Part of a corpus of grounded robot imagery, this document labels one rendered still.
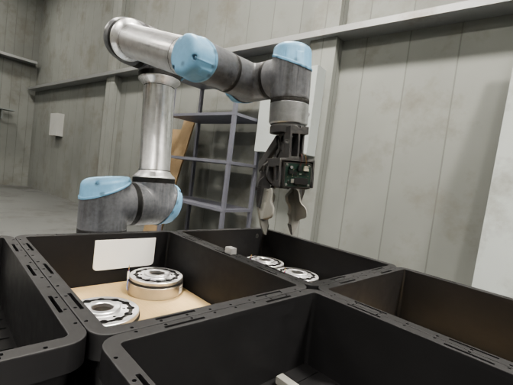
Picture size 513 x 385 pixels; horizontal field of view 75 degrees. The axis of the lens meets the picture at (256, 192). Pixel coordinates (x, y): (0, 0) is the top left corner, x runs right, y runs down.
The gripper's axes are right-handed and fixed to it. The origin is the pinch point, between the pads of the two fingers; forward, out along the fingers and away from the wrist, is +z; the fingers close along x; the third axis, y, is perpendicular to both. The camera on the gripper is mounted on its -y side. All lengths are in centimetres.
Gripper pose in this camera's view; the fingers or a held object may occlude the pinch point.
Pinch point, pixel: (277, 228)
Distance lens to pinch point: 69.0
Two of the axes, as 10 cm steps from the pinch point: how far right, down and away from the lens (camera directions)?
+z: -0.6, 10.0, 0.6
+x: 9.4, 0.4, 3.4
